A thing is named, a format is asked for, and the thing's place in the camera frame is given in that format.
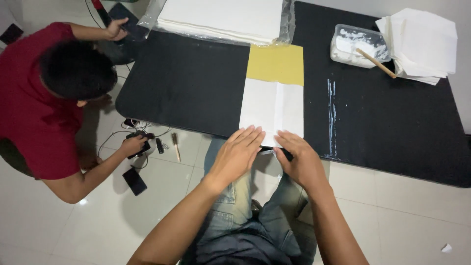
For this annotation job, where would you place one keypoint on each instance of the black handheld device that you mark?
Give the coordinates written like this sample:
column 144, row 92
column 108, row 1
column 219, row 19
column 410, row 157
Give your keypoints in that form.
column 146, row 144

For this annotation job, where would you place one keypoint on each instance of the person's left hand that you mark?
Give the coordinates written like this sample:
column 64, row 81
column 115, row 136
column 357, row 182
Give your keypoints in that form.
column 233, row 158

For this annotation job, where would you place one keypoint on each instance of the small black gadget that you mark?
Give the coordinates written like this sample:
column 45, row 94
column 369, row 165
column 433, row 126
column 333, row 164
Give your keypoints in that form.
column 160, row 145

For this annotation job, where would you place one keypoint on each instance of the white paper scrap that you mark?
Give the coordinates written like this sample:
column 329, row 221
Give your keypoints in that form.
column 446, row 248

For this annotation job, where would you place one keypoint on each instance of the red and black tool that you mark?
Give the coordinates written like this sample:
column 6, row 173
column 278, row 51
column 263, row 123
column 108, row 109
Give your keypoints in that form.
column 101, row 11

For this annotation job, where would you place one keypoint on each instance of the black phone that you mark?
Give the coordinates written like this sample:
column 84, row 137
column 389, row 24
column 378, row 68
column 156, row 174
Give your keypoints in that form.
column 134, row 181

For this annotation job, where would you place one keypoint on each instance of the loose pile of white sheets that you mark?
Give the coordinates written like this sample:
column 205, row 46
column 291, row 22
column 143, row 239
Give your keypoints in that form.
column 423, row 44

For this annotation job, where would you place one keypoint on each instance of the white paper sheet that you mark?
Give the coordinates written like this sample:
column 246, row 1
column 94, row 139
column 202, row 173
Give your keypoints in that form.
column 272, row 106

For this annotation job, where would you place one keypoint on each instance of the white paper stack in plastic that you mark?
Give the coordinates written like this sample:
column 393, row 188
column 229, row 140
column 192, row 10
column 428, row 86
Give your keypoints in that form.
column 220, row 18

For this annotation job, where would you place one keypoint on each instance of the yellow cardboard template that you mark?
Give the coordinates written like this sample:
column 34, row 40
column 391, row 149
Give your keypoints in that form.
column 275, row 64

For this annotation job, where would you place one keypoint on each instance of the dark flat object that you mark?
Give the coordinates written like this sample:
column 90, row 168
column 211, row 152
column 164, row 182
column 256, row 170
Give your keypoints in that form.
column 11, row 34

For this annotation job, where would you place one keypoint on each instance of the person's right hand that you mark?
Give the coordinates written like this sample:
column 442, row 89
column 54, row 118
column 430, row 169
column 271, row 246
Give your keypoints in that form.
column 303, row 162

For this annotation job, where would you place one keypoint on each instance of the wooden glue stick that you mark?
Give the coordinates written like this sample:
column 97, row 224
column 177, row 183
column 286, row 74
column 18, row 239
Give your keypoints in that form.
column 377, row 63

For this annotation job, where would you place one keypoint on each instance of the clear plastic glue container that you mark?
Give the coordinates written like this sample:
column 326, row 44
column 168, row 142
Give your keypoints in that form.
column 355, row 46

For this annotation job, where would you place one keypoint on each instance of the person's blue jeans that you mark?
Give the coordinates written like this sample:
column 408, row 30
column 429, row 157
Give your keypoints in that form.
column 239, row 228

